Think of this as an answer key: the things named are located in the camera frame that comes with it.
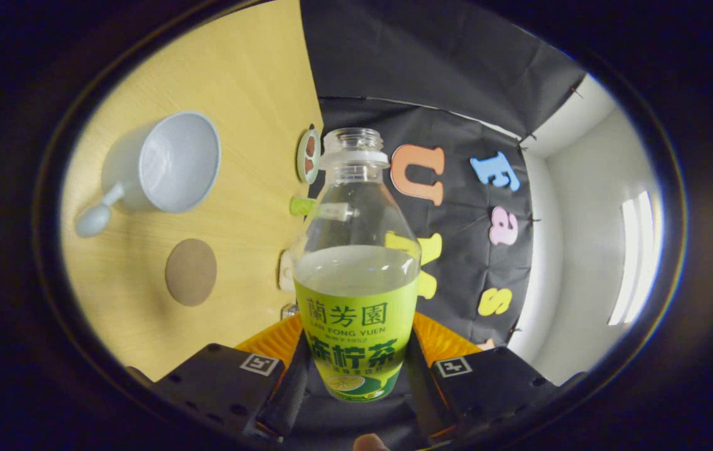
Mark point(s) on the ceiling light panel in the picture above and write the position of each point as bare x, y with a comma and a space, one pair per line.
635, 257

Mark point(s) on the pale green plate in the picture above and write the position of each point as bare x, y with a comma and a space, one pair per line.
302, 172

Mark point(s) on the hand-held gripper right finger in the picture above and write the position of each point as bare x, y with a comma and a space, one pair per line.
488, 382

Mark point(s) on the small white-capped green bottle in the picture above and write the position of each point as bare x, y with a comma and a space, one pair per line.
301, 206

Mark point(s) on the white cup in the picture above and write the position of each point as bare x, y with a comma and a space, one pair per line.
175, 163

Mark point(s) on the black backdrop cloth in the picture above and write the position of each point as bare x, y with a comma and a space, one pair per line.
425, 56

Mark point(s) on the metal mesh holder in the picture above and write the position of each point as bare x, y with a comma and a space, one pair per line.
289, 311

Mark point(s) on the green label juice bottle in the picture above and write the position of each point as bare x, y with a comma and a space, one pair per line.
356, 326

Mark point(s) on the red meat slice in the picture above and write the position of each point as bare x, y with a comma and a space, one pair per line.
309, 165
310, 145

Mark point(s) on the wooden table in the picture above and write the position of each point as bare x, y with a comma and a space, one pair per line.
250, 94

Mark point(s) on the white toaster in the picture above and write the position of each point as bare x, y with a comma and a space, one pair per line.
286, 269

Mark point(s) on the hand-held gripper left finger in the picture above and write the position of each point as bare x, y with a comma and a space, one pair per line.
291, 391

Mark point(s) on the round brown coaster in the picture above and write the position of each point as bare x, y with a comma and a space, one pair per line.
191, 272

